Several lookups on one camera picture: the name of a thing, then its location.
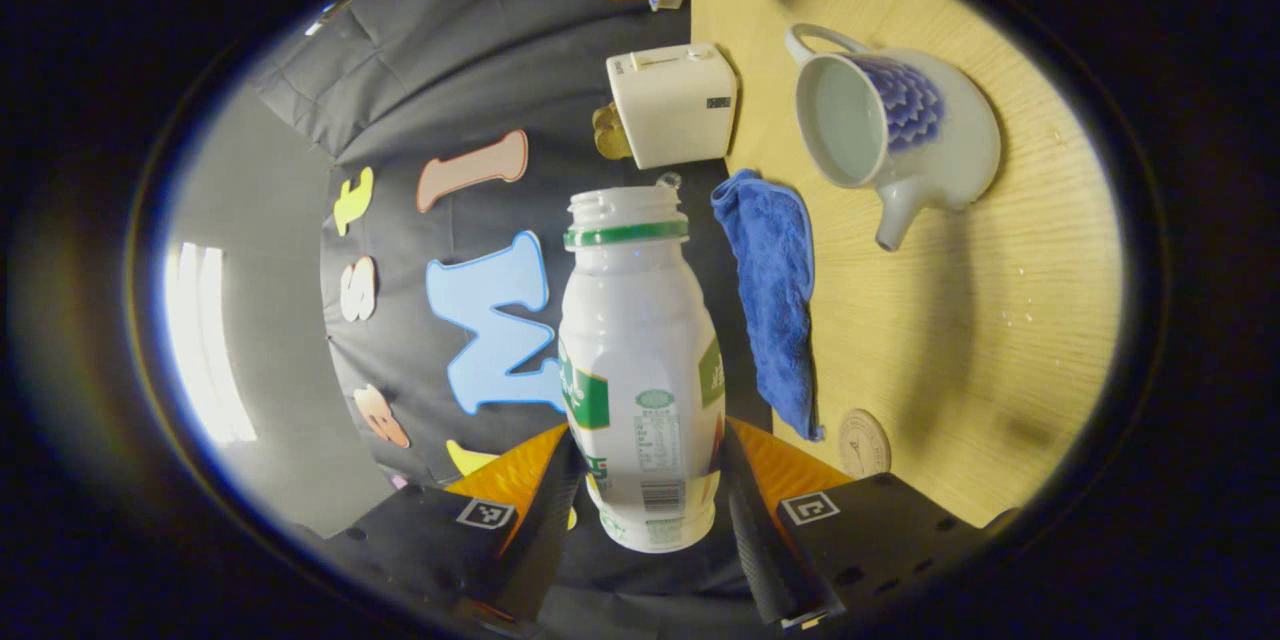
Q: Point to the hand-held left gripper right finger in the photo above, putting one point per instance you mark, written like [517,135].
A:
[755,540]

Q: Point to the white plastic water bottle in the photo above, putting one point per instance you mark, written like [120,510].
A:
[635,340]

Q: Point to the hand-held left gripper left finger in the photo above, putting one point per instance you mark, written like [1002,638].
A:
[545,540]

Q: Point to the white toaster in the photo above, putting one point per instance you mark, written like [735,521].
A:
[670,105]

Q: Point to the white blue-patterned teacup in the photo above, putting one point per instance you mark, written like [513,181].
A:
[950,140]

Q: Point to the blue towel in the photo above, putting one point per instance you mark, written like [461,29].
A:
[775,290]

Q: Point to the brown toast slice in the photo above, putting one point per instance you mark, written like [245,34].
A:
[618,146]
[603,125]

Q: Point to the black backdrop cloth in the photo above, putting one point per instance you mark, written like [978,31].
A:
[450,70]

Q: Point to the round wooden coaster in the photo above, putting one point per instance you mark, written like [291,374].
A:
[865,445]

